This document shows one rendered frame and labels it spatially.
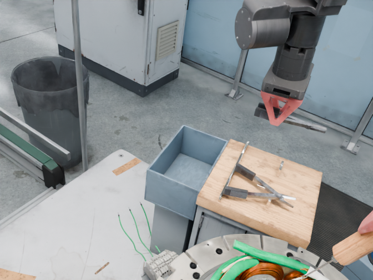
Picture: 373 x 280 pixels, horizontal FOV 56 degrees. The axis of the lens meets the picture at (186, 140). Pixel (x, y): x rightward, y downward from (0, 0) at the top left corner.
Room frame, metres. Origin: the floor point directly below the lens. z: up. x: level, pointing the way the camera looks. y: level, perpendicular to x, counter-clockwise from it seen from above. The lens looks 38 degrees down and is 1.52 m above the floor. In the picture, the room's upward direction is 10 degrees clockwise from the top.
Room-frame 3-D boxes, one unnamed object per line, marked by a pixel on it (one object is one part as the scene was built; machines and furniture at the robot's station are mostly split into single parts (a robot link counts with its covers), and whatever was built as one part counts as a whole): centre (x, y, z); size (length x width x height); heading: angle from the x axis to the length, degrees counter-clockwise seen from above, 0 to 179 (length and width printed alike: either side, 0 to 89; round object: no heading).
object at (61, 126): (1.58, 0.75, 0.28); 0.38 x 0.37 x 0.56; 151
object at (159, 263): (0.45, 0.01, 0.80); 0.10 x 0.05 x 0.04; 135
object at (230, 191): (0.43, -0.10, 1.09); 0.04 x 0.01 x 0.02; 87
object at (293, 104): (0.54, -0.15, 1.22); 0.07 x 0.07 x 0.09; 72
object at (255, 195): (0.43, -0.15, 1.09); 0.06 x 0.01 x 0.01; 97
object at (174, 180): (0.54, -0.01, 0.92); 0.17 x 0.11 x 0.28; 162
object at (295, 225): (0.49, -0.16, 1.05); 0.20 x 0.19 x 0.02; 72
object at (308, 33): (0.53, -0.14, 1.35); 0.07 x 0.06 x 0.07; 114
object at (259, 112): (0.54, -0.13, 1.19); 0.04 x 0.01 x 0.02; 72
